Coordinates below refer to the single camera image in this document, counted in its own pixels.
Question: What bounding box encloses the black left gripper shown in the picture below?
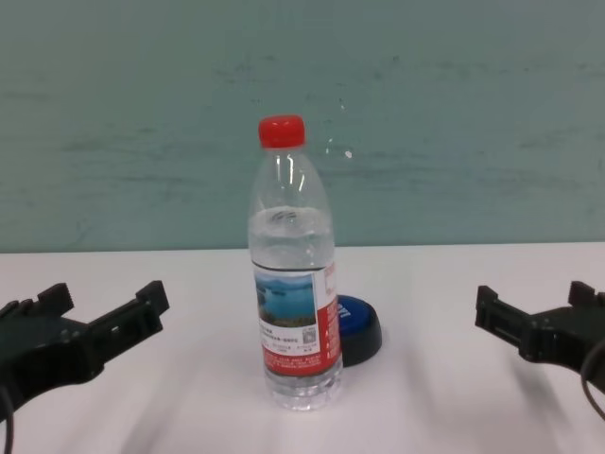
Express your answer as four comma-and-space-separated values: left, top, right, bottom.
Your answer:
0, 279, 171, 418

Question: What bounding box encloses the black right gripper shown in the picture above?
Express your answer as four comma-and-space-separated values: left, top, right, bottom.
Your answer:
474, 280, 605, 380

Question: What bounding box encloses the blue push button black base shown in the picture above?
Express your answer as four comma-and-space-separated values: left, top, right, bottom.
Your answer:
336, 293, 385, 368

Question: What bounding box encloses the clear water bottle red cap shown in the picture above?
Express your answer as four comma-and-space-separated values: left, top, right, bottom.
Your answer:
248, 113, 344, 411

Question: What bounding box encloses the thin dark right arm cable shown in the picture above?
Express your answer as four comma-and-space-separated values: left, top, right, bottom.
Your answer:
579, 342, 605, 423

